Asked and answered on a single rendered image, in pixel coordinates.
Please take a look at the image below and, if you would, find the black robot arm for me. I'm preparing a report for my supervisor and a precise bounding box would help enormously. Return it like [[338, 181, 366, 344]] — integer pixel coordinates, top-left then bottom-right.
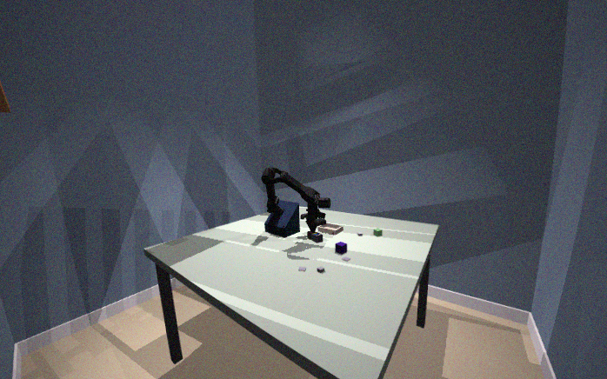
[[261, 167, 330, 217]]

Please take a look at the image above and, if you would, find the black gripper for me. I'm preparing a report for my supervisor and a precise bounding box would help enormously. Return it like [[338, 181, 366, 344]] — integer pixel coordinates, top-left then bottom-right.
[[300, 208, 326, 233]]

